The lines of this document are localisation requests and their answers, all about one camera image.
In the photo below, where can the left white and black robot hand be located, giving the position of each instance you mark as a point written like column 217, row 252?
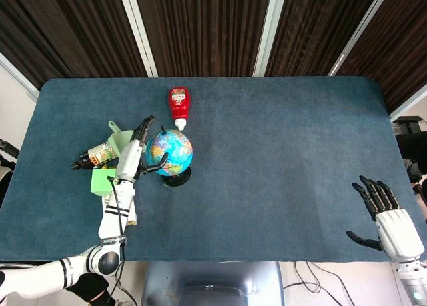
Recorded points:
column 130, row 162

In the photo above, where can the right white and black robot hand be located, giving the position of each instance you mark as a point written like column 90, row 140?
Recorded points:
column 397, row 229

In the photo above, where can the blue globe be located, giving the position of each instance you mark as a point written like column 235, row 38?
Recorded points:
column 177, row 149

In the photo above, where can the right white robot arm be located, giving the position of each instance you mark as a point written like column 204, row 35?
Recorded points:
column 412, row 282

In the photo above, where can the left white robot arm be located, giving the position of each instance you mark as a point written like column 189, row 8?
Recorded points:
column 113, row 216

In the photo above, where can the pale green plastic funnel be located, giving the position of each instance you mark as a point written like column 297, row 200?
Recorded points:
column 120, row 141

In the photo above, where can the dark bottle with printed label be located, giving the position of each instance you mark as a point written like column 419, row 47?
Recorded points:
column 100, row 154

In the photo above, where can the light green cube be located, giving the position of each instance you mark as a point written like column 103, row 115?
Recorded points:
column 100, row 182

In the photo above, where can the red ketchup squeeze bottle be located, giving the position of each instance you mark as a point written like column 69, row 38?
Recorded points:
column 179, row 106

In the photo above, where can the black office chair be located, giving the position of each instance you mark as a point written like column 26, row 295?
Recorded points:
column 412, row 142

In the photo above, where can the blue table cloth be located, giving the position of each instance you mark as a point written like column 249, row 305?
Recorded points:
column 267, row 169

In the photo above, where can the grey robot torso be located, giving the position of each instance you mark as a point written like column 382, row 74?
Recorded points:
column 211, row 284

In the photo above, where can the white partition frame post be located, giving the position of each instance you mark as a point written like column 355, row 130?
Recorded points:
column 138, row 29
column 270, row 29
column 358, row 32

